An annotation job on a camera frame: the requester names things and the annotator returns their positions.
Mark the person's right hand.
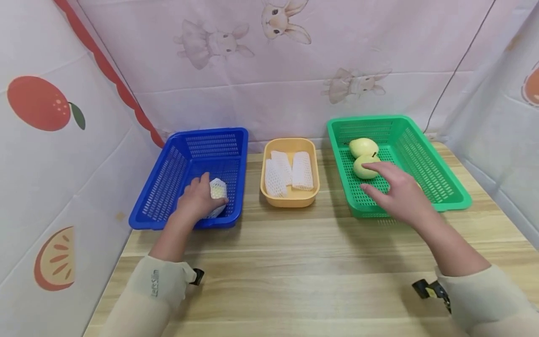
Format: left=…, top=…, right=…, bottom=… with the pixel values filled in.
left=360, top=161, right=436, bottom=231

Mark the green plastic basket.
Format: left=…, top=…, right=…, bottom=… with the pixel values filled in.
left=327, top=115, right=473, bottom=218

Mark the yellow plastic tray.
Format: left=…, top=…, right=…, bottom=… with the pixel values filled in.
left=260, top=138, right=320, bottom=208

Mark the person's right forearm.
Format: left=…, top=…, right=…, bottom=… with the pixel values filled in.
left=414, top=210, right=539, bottom=337

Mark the person's left forearm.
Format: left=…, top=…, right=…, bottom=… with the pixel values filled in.
left=100, top=213, right=198, bottom=337

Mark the blue plastic basket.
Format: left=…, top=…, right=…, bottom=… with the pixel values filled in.
left=129, top=127, right=249, bottom=231

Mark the white foam fruit net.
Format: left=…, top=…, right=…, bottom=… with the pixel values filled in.
left=270, top=150, right=293, bottom=186
left=291, top=151, right=314, bottom=191
left=265, top=159, right=289, bottom=198

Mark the person's left hand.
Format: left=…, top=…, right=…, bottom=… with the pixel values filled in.
left=172, top=172, right=229, bottom=227

